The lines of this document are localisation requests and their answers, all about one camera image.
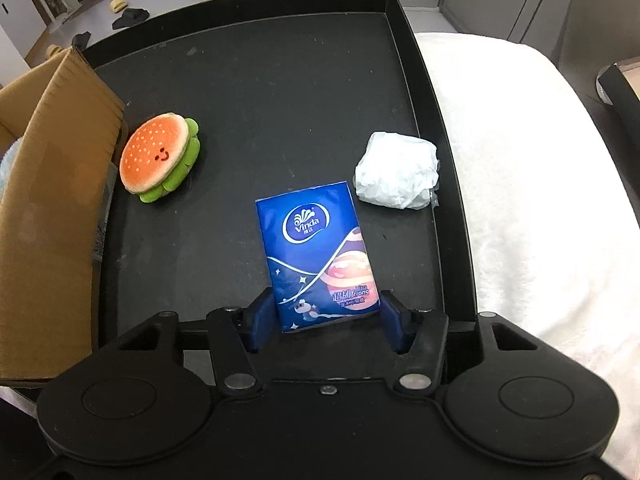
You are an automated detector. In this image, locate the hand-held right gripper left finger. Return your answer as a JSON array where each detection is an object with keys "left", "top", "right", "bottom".
[{"left": 116, "top": 288, "right": 279, "bottom": 396}]

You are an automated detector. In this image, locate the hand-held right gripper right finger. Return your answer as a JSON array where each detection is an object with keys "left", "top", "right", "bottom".
[{"left": 380, "top": 289, "right": 542, "bottom": 395}]

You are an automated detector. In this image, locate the blue tissue packet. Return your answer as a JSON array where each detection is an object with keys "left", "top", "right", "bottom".
[{"left": 255, "top": 180, "right": 382, "bottom": 334}]

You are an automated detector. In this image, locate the black plastic tray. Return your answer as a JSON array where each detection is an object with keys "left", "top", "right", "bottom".
[{"left": 80, "top": 0, "right": 480, "bottom": 381}]

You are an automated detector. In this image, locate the brown cardboard box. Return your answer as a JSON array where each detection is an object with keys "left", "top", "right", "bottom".
[{"left": 0, "top": 45, "right": 127, "bottom": 384}]

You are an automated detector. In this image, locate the grey furry plush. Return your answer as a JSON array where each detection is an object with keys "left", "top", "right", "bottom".
[{"left": 0, "top": 136, "right": 24, "bottom": 202}]

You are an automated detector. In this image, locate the white wrapped packet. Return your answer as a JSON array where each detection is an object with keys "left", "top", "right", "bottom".
[{"left": 354, "top": 131, "right": 441, "bottom": 211}]

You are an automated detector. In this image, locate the white fluffy blanket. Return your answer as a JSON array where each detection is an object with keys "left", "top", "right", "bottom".
[{"left": 414, "top": 32, "right": 640, "bottom": 455}]

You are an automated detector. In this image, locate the burger plush toy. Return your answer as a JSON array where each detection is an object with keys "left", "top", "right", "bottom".
[{"left": 119, "top": 112, "right": 202, "bottom": 204}]

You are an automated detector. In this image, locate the grey chair back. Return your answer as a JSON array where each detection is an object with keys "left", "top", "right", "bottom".
[{"left": 552, "top": 0, "right": 640, "bottom": 68}]

